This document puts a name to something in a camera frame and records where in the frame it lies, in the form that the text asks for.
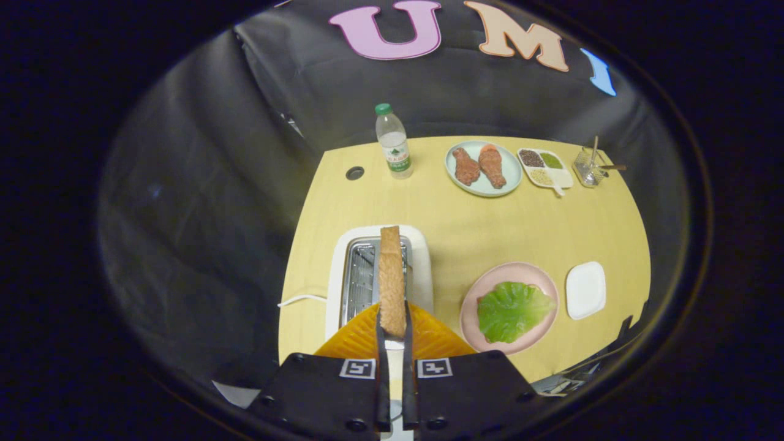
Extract white divided seasoning dish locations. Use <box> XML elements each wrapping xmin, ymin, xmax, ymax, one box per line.
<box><xmin>517</xmin><ymin>148</ymin><xmax>575</xmax><ymax>197</ymax></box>

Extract orange brown meat piece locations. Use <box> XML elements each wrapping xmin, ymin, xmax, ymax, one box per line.
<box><xmin>478</xmin><ymin>144</ymin><xmax>507</xmax><ymax>189</ymax></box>

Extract black backdrop cloth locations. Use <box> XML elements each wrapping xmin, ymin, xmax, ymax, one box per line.
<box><xmin>98</xmin><ymin>0</ymin><xmax>687</xmax><ymax>393</ymax></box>

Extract pink plate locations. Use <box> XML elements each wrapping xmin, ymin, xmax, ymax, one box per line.
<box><xmin>460</xmin><ymin>262</ymin><xmax>560</xmax><ymax>356</ymax></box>

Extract small white plate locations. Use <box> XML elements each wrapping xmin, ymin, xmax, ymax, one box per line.
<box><xmin>565</xmin><ymin>261</ymin><xmax>607</xmax><ymax>320</ymax></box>

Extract white power cable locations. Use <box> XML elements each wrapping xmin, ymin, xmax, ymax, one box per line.
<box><xmin>277</xmin><ymin>294</ymin><xmax>328</xmax><ymax>308</ymax></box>

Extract white toaster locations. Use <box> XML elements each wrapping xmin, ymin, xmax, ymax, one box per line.
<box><xmin>325</xmin><ymin>224</ymin><xmax>434</xmax><ymax>344</ymax></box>

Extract dark brown meat piece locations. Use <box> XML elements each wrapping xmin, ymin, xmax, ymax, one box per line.
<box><xmin>453</xmin><ymin>147</ymin><xmax>482</xmax><ymax>187</ymax></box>

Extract green lettuce leaf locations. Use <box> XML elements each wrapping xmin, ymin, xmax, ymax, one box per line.
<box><xmin>477</xmin><ymin>281</ymin><xmax>557</xmax><ymax>344</ymax></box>

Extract light green plate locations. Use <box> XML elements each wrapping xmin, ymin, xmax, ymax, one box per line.
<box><xmin>445</xmin><ymin>141</ymin><xmax>523</xmax><ymax>197</ymax></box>

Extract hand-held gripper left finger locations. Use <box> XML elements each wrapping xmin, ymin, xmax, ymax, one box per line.
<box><xmin>248</xmin><ymin>300</ymin><xmax>391</xmax><ymax>441</ymax></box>

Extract wire mesh holder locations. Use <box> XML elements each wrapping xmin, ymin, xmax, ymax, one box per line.
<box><xmin>573</xmin><ymin>147</ymin><xmax>608</xmax><ymax>187</ymax></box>

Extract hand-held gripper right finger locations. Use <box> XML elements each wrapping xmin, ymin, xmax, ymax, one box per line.
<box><xmin>401</xmin><ymin>300</ymin><xmax>543</xmax><ymax>441</ymax></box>

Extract white paper sheet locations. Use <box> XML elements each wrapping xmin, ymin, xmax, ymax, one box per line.
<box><xmin>211</xmin><ymin>380</ymin><xmax>261</xmax><ymax>409</ymax></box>

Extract brown toast slice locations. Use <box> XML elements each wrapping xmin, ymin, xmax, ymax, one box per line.
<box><xmin>378</xmin><ymin>225</ymin><xmax>407</xmax><ymax>339</ymax></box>

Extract clear water bottle green cap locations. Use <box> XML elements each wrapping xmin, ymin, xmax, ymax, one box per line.
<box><xmin>375</xmin><ymin>103</ymin><xmax>413</xmax><ymax>179</ymax></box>

